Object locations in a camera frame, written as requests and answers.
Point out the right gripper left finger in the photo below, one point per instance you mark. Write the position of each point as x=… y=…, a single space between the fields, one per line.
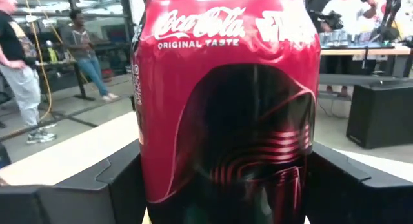
x=80 y=201

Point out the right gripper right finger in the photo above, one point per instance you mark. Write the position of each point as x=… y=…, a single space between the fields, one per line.
x=355 y=201

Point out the red Coca-Cola can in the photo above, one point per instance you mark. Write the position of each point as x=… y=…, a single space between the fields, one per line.
x=226 y=88

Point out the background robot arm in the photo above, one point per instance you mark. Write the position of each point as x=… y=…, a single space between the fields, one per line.
x=392 y=11

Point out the wooden shelf platform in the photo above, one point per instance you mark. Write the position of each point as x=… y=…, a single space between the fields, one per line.
x=64 y=159

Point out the black cabinet box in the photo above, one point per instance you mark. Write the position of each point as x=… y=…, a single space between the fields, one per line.
x=380 y=117

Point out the black workbench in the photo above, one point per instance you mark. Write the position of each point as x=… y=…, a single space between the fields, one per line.
x=82 y=82

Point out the grey bench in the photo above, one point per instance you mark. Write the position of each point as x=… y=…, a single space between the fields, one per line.
x=355 y=79

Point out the person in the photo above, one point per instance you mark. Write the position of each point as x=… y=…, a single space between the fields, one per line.
x=345 y=14
x=22 y=88
x=374 y=11
x=80 y=43

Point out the wooden workbench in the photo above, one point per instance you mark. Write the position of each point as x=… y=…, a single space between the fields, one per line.
x=371 y=51

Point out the black camera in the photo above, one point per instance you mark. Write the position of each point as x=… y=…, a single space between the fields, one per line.
x=332 y=20

